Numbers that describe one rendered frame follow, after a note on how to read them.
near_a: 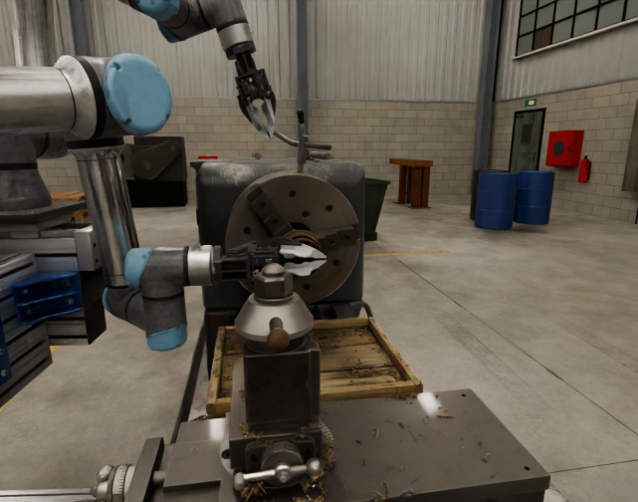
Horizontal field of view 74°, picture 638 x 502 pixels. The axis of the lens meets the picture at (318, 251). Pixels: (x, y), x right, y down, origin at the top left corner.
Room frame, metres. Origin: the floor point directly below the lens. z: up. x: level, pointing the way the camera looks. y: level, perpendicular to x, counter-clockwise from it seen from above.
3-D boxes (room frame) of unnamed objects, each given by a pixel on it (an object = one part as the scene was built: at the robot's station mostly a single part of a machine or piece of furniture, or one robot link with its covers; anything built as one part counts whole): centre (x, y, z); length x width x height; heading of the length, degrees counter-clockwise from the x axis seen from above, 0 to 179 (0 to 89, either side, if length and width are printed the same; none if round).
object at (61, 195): (7.77, 4.69, 0.22); 1.25 x 0.86 x 0.44; 13
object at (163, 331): (0.76, 0.30, 0.98); 0.11 x 0.08 x 0.11; 52
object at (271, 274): (0.40, 0.04, 1.17); 0.04 x 0.04 x 0.03
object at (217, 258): (0.76, 0.13, 1.08); 0.12 x 0.09 x 0.08; 98
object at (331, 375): (0.76, 0.02, 0.89); 0.36 x 0.30 x 0.04; 99
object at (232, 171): (1.40, 0.15, 1.06); 0.59 x 0.48 x 0.39; 9
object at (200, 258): (0.76, 0.21, 1.08); 0.08 x 0.05 x 0.08; 8
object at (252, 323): (0.40, 0.04, 1.13); 0.08 x 0.08 x 0.03
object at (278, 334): (0.35, 0.04, 1.13); 0.04 x 0.02 x 0.02; 9
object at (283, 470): (0.43, 0.05, 0.99); 0.20 x 0.10 x 0.05; 9
